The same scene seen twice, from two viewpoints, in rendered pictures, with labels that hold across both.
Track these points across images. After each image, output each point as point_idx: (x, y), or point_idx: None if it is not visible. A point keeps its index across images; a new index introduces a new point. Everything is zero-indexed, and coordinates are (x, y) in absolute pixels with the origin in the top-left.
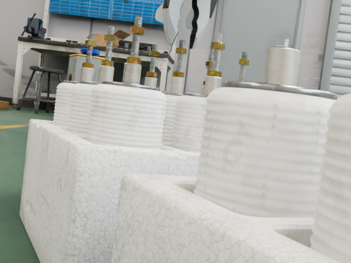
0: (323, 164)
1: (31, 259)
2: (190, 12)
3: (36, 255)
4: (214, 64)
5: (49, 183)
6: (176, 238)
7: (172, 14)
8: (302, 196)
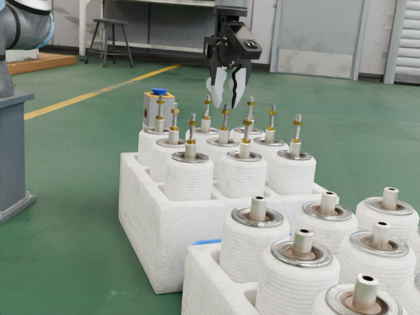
0: None
1: (134, 259)
2: (232, 79)
3: (136, 255)
4: (245, 135)
5: (142, 215)
6: (209, 290)
7: (217, 89)
8: None
